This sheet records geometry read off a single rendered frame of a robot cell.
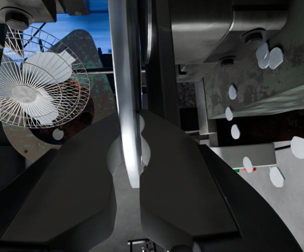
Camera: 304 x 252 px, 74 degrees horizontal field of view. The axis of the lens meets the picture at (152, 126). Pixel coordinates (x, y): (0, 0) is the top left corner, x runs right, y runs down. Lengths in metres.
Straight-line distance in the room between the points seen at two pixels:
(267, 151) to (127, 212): 6.76
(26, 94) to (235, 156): 0.94
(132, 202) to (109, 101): 5.72
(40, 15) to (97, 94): 1.31
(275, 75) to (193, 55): 0.09
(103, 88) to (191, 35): 1.41
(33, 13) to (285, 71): 0.29
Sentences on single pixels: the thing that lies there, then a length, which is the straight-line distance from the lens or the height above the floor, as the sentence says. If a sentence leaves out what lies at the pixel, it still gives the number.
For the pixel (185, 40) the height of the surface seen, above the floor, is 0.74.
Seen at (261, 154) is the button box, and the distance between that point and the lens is 0.50.
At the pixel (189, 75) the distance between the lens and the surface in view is 0.43.
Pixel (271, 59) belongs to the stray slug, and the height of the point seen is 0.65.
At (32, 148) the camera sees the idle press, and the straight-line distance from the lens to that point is 1.70.
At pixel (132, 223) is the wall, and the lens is 7.26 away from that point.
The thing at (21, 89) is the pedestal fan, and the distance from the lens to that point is 1.10.
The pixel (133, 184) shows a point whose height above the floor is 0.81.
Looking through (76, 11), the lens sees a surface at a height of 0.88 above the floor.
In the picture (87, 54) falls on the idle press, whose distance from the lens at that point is 1.70.
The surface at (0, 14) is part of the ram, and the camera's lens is 0.33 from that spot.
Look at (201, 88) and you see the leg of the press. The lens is 0.48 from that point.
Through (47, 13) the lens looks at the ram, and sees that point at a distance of 0.31.
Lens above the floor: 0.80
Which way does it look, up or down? 5 degrees down
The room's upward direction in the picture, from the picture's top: 94 degrees counter-clockwise
